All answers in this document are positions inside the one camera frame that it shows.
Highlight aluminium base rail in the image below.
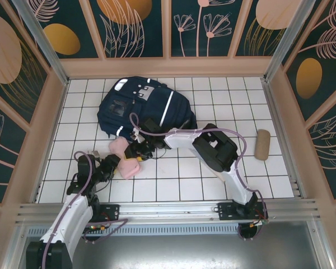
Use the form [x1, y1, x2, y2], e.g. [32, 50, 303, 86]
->
[15, 199, 325, 226]

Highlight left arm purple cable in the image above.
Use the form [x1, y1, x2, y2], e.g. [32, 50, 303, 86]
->
[41, 151, 129, 269]

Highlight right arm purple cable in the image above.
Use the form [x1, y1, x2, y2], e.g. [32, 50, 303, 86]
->
[129, 113, 269, 242]

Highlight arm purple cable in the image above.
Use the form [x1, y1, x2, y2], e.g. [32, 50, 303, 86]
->
[129, 113, 269, 242]
[41, 151, 129, 269]

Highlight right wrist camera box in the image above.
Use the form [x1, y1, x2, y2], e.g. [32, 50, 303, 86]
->
[130, 130, 146, 143]

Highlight aluminium side rail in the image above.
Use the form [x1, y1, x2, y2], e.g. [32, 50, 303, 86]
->
[262, 80, 307, 200]

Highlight navy blue backpack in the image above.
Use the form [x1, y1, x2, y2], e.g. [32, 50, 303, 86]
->
[97, 76, 198, 140]

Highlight perforated metal cable tray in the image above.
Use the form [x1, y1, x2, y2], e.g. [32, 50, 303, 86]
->
[26, 226, 311, 236]

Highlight beige glasses case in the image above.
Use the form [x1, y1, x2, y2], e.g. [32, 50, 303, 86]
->
[254, 128, 272, 161]

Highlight grey metal plate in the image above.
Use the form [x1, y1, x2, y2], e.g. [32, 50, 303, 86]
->
[16, 235, 334, 269]

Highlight pink pencil case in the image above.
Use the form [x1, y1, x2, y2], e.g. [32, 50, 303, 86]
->
[108, 138, 142, 180]

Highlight aluminium corner post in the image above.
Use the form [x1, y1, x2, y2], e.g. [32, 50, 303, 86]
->
[11, 0, 71, 86]
[262, 0, 317, 82]

